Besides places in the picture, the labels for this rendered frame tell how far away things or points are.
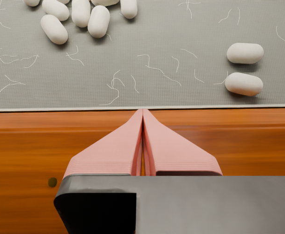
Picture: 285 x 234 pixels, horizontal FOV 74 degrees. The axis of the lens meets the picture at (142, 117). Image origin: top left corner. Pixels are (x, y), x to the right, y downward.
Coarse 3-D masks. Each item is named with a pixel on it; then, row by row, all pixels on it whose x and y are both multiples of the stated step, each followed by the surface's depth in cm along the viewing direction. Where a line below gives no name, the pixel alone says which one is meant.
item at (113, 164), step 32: (128, 128) 8; (96, 160) 6; (128, 160) 6; (64, 192) 5; (96, 192) 5; (128, 192) 5; (160, 192) 5; (192, 192) 5; (224, 192) 5; (256, 192) 5; (64, 224) 6; (96, 224) 6; (128, 224) 6; (160, 224) 4; (192, 224) 4; (224, 224) 4; (256, 224) 4
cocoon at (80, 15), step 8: (72, 0) 22; (80, 0) 22; (88, 0) 22; (72, 8) 22; (80, 8) 21; (88, 8) 22; (72, 16) 22; (80, 16) 21; (88, 16) 22; (80, 24) 22
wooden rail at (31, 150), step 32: (0, 128) 18; (32, 128) 18; (64, 128) 18; (96, 128) 18; (192, 128) 18; (224, 128) 18; (256, 128) 18; (0, 160) 17; (32, 160) 17; (64, 160) 17; (224, 160) 17; (256, 160) 17; (0, 192) 17; (32, 192) 17; (0, 224) 16; (32, 224) 16
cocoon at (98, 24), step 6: (96, 6) 21; (102, 6) 21; (96, 12) 21; (102, 12) 21; (108, 12) 22; (90, 18) 21; (96, 18) 21; (102, 18) 21; (108, 18) 22; (90, 24) 21; (96, 24) 21; (102, 24) 21; (108, 24) 22; (90, 30) 21; (96, 30) 21; (102, 30) 21; (96, 36) 22; (102, 36) 22
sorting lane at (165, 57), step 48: (0, 0) 24; (144, 0) 24; (192, 0) 24; (240, 0) 24; (0, 48) 22; (48, 48) 23; (96, 48) 22; (144, 48) 22; (192, 48) 22; (0, 96) 21; (48, 96) 21; (96, 96) 21; (144, 96) 21; (192, 96) 21; (240, 96) 21
